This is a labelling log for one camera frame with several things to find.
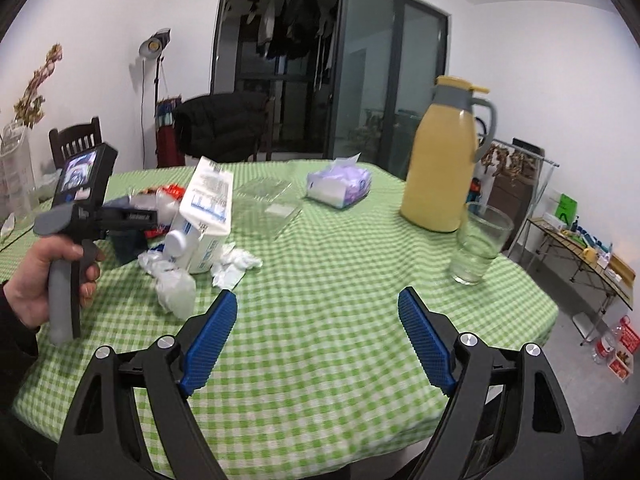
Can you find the crumpled clear plastic wrap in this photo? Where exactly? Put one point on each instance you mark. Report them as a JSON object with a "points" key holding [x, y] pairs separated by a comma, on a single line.
{"points": [[160, 205]]}

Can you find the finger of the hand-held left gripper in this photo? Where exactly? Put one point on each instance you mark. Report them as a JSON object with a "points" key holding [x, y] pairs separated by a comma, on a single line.
{"points": [[130, 217]]}

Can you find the folding slat table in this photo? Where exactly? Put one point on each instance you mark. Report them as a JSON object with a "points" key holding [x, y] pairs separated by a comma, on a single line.
{"points": [[565, 245]]}

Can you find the brown cabinet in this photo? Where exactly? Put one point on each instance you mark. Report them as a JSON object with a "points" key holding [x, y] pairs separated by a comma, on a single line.
{"points": [[510, 195]]}

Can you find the green paper box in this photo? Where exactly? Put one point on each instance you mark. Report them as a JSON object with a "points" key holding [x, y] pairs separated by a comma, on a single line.
{"points": [[567, 207]]}

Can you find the purple white tissue pack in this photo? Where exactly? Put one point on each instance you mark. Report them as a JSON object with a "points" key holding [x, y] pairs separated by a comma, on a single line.
{"points": [[340, 185]]}

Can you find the white blue milk carton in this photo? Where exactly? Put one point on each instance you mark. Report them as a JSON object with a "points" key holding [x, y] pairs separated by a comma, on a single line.
{"points": [[205, 200]]}

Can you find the clear drinking glass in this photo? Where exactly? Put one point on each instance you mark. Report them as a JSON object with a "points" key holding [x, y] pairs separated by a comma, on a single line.
{"points": [[480, 250]]}

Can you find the dark wooden chair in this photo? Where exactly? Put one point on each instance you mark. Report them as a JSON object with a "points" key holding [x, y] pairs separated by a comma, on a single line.
{"points": [[75, 135]]}

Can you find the sliding glass door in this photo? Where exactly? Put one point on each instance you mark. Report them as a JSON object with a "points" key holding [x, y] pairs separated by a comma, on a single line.
{"points": [[370, 75]]}

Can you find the dried flowers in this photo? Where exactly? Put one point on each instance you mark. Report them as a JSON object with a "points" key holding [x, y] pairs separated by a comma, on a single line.
{"points": [[37, 80]]}

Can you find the clear plastic clamshell container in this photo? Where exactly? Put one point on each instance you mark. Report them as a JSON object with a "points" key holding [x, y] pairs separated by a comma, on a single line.
{"points": [[265, 200]]}

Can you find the red cloth with striped band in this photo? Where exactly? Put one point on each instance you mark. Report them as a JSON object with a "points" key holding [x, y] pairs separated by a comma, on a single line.
{"points": [[167, 145]]}

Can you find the black puffer jacket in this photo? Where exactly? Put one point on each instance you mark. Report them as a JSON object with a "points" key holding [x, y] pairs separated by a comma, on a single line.
{"points": [[215, 125]]}

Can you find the studio light on stand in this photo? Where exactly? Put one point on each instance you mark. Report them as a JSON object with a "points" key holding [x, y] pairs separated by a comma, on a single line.
{"points": [[152, 44]]}

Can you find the yellow thermos jug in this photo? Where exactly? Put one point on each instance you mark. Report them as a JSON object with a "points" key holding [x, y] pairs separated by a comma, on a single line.
{"points": [[435, 170]]}

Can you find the person's left hand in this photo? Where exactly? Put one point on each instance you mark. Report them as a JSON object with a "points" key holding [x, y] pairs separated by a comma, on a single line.
{"points": [[30, 285]]}

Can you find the wooden box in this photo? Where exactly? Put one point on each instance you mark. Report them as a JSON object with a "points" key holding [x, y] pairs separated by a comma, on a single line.
{"points": [[622, 270]]}

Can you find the red snack wrapper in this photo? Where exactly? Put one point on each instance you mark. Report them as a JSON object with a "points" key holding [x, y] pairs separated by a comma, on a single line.
{"points": [[172, 191]]}

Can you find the plastic bottle with red label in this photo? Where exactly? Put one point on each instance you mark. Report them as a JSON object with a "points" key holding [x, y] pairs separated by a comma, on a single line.
{"points": [[605, 347]]}

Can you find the row of hanging clothes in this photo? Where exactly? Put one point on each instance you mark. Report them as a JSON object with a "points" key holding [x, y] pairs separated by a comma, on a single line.
{"points": [[300, 20]]}

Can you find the person's left forearm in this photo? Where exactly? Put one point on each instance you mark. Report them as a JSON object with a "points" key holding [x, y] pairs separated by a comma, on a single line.
{"points": [[15, 355]]}

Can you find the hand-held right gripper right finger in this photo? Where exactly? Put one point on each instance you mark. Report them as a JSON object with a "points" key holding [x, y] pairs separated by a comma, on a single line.
{"points": [[425, 340]]}

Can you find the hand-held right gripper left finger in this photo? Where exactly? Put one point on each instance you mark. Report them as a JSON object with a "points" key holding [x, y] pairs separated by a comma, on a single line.
{"points": [[210, 345]]}

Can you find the red white carton box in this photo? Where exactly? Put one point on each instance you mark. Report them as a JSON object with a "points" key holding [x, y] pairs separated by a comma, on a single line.
{"points": [[627, 355]]}

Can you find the green checkered tablecloth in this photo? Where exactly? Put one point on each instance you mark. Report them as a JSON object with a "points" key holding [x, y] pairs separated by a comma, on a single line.
{"points": [[320, 360]]}

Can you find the yellow mug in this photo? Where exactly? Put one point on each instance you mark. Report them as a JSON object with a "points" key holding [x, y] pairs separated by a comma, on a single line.
{"points": [[590, 256]]}

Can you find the white wavy bowl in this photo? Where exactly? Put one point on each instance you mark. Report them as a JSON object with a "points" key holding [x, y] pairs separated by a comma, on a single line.
{"points": [[47, 185]]}

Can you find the metal rack with dried food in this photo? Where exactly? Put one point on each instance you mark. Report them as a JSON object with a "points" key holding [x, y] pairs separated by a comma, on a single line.
{"points": [[505, 157]]}

